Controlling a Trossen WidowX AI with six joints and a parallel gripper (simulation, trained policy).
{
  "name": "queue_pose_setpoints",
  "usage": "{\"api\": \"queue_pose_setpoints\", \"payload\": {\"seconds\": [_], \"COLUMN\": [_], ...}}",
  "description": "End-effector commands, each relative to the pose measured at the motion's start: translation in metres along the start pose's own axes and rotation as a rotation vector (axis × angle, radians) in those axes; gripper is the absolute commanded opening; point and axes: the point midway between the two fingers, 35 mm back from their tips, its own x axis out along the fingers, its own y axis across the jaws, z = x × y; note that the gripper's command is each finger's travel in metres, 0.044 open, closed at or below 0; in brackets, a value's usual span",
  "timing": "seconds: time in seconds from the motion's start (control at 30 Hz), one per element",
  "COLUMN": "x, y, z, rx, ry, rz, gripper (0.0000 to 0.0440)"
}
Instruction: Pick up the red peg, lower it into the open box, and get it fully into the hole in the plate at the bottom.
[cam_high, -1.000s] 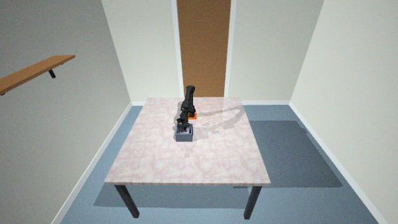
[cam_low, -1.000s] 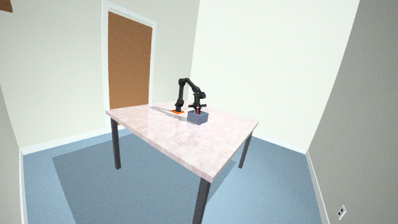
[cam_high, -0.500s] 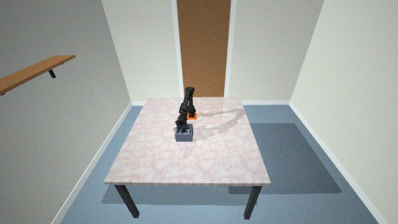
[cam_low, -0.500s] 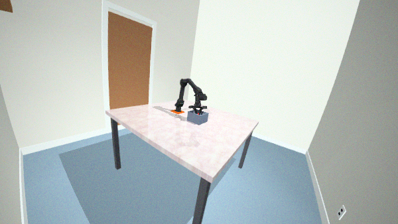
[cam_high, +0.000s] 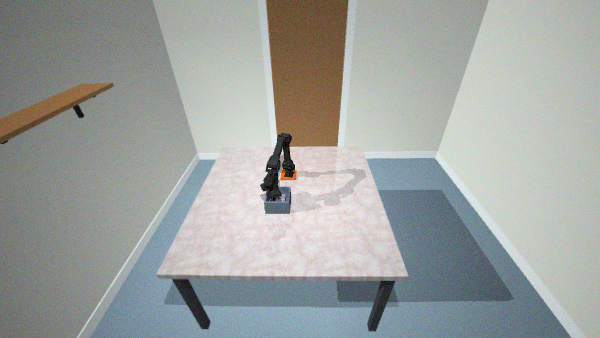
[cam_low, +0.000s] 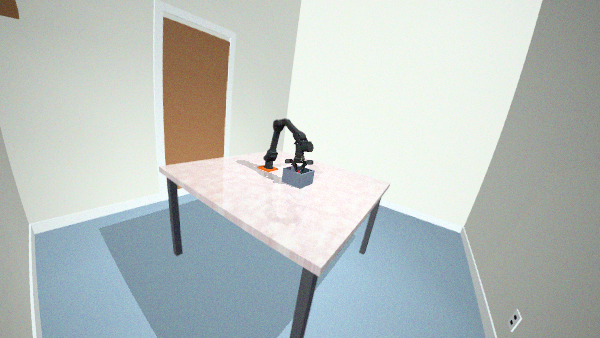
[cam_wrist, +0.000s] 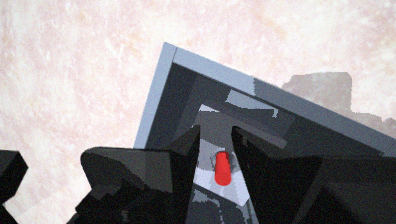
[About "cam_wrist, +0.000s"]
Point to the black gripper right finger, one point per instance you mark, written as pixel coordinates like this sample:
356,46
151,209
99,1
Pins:
283,186

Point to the grey open box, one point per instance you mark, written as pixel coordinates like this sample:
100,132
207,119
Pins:
183,80

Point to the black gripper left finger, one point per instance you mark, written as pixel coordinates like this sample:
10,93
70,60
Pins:
170,170

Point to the red peg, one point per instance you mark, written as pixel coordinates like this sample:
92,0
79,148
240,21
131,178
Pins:
222,169

